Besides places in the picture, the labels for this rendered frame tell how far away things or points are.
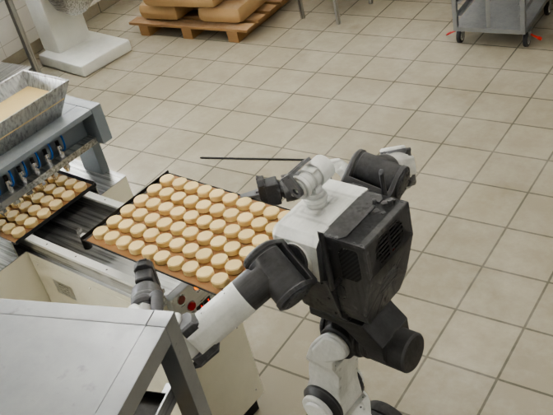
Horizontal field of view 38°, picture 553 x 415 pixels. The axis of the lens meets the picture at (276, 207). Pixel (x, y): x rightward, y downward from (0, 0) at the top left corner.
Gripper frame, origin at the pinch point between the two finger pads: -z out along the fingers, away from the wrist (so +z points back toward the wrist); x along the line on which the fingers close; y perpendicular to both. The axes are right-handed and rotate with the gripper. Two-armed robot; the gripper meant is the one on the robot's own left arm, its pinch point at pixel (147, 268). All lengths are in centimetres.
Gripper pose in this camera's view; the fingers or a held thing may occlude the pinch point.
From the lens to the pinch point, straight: 240.8
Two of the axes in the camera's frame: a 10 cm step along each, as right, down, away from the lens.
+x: -1.9, -8.0, -5.7
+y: -9.8, 2.2, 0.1
